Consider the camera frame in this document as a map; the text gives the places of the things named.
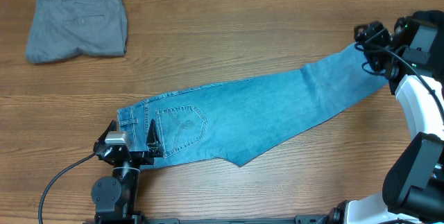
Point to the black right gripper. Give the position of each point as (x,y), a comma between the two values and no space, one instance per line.
(373,39)

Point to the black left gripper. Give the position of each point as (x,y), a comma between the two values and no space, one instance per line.
(146,158)

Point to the blue denim jeans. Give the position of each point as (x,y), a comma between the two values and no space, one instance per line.
(239,120)

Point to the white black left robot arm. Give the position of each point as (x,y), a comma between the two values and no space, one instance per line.
(115,196)

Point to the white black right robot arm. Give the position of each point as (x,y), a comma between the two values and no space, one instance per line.
(412,191)

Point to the black garment pile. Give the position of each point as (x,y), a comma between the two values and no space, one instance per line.
(432,16)

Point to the folded grey shorts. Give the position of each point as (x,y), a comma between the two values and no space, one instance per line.
(63,29)

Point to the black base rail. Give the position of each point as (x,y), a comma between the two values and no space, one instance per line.
(299,219)

